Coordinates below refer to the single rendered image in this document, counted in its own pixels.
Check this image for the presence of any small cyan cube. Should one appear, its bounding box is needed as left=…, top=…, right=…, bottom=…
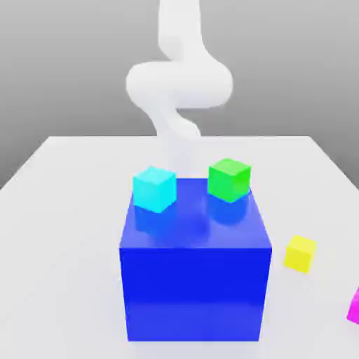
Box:
left=132, top=165, right=177, bottom=214

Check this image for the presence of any small green cube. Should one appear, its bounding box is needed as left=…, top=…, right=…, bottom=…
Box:
left=208, top=158, right=252, bottom=203

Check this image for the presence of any small yellow cube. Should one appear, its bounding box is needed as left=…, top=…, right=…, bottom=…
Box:
left=283, top=234, right=318, bottom=274

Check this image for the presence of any small magenta cube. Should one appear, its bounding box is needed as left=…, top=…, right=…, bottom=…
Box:
left=346, top=286, right=359, bottom=325

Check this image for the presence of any large blue box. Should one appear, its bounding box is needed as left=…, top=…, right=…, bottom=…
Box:
left=118, top=177, right=273, bottom=343

